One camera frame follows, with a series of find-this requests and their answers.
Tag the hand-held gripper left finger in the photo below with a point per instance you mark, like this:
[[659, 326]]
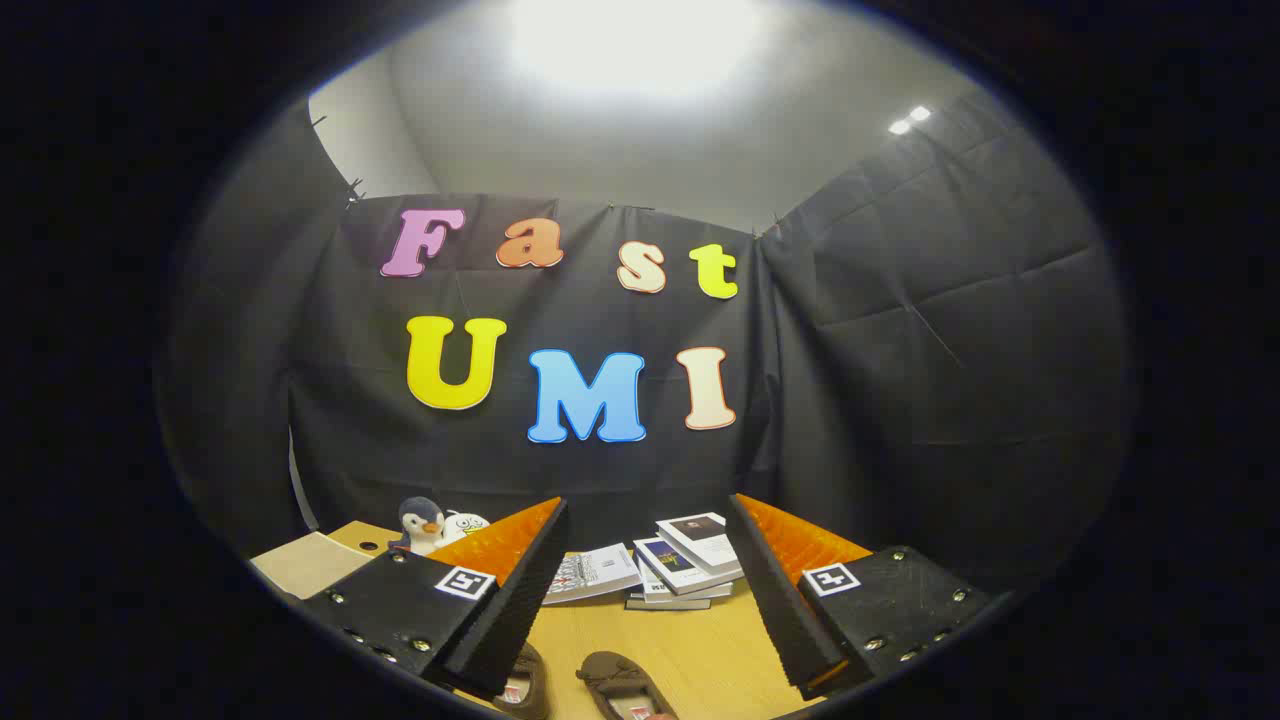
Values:
[[520, 590]]

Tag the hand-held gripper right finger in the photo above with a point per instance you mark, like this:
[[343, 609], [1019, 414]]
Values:
[[775, 590]]

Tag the brown fuzzy shoe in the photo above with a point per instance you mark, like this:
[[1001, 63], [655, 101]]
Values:
[[528, 685], [615, 680]]

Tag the beige fabric storage box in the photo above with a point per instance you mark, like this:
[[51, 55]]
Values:
[[305, 565]]

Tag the patterned cover book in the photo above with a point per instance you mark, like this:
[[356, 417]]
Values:
[[595, 572]]

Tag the white duck plush toy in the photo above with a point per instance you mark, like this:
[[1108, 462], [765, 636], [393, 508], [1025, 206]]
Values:
[[465, 525]]

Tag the white book with blue cover picture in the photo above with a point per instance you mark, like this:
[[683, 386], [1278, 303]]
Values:
[[670, 562]]

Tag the grey penguin plush toy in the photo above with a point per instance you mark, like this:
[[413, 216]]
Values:
[[420, 525]]

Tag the black backdrop cloth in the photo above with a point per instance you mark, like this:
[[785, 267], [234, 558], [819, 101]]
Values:
[[900, 350]]

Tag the large ceiling light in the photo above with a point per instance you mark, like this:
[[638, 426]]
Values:
[[630, 40]]

